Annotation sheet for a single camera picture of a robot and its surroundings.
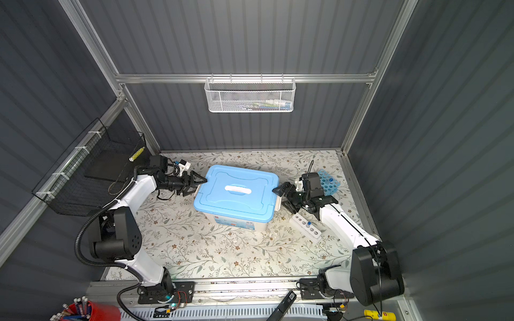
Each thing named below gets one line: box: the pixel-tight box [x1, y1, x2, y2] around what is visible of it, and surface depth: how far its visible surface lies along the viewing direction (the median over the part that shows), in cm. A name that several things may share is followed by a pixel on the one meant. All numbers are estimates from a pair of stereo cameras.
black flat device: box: [265, 290, 298, 321], surface depth 71 cm
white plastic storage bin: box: [203, 211, 270, 232], surface depth 89 cm
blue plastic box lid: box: [193, 164, 280, 223], surface depth 84 cm
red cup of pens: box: [49, 295, 122, 321], surface depth 60 cm
